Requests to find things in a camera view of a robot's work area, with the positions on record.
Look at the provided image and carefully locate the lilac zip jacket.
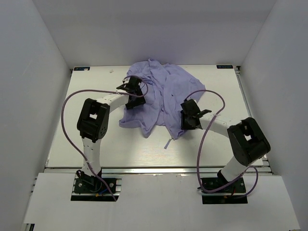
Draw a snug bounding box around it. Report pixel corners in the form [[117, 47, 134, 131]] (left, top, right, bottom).
[[119, 59, 205, 140]]

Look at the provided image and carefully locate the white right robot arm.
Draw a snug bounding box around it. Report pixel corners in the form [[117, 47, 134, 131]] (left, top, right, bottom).
[[180, 110, 271, 192]]

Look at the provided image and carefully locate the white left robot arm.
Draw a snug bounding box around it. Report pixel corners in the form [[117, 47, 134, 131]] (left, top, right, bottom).
[[77, 79, 145, 192]]

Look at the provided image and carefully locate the dark table corner label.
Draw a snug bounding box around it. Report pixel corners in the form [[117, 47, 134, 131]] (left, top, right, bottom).
[[216, 64, 233, 69]]

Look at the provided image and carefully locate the dark left corner label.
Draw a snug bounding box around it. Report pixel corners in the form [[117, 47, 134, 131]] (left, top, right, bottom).
[[73, 66, 90, 71]]

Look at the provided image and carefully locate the white front cover board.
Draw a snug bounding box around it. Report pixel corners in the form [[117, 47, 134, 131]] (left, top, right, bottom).
[[25, 173, 299, 231]]

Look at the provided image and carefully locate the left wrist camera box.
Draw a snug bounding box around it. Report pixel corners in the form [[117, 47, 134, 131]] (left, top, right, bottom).
[[126, 76, 141, 94]]

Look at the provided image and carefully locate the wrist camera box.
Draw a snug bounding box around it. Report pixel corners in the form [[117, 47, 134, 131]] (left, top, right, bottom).
[[181, 99, 201, 116], [126, 76, 141, 94]]

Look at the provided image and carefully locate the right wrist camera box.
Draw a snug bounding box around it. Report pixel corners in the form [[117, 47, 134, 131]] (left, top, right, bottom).
[[181, 99, 201, 116]]

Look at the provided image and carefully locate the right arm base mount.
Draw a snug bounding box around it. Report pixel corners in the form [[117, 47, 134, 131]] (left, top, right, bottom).
[[197, 177, 248, 205]]

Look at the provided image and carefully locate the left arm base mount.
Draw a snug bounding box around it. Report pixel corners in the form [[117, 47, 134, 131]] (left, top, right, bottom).
[[71, 170, 122, 202]]

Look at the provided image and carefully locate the aluminium table front rail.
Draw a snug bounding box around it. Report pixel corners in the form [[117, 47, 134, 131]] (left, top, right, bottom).
[[44, 165, 272, 174]]

